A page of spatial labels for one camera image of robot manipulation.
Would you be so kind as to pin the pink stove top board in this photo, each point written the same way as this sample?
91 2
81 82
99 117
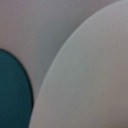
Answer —
34 30

